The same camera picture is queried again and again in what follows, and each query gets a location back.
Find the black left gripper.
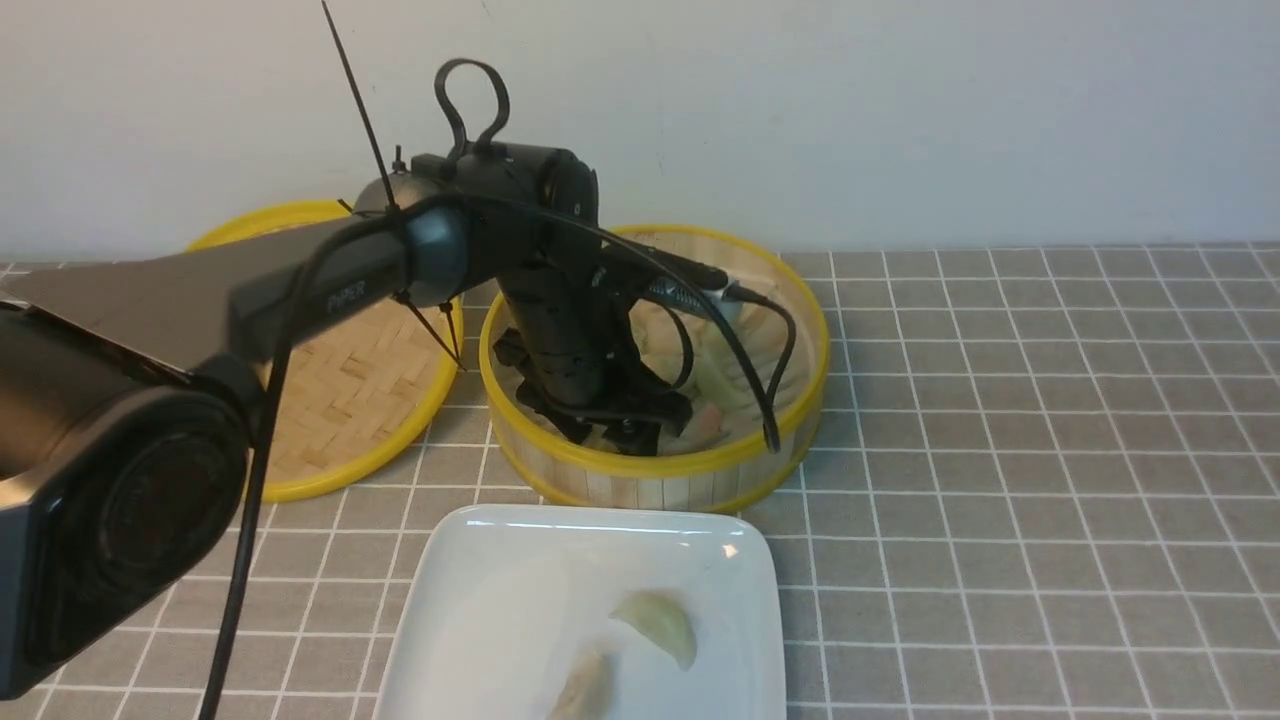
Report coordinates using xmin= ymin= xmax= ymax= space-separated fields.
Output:
xmin=493 ymin=263 xmax=692 ymax=457

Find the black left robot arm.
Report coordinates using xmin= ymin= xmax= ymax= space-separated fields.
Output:
xmin=3 ymin=142 xmax=698 ymax=701

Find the white square plate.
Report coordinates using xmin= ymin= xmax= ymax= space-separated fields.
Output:
xmin=374 ymin=503 xmax=787 ymax=719

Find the green dumpling on plate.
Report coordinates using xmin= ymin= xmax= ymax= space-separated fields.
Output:
xmin=609 ymin=591 xmax=698 ymax=671

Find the whitish dumpling on plate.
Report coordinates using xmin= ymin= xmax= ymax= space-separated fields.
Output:
xmin=547 ymin=646 xmax=614 ymax=719

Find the yellow rimmed bamboo steamer basket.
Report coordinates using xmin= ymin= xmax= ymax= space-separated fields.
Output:
xmin=479 ymin=224 xmax=829 ymax=512

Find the yellow rimmed woven steamer lid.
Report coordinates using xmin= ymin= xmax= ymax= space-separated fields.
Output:
xmin=186 ymin=200 xmax=465 ymax=503

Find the grey checkered tablecloth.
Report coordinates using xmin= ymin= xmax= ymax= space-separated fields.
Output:
xmin=3 ymin=245 xmax=1279 ymax=719

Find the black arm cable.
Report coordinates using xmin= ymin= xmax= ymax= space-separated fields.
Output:
xmin=197 ymin=190 xmax=797 ymax=720

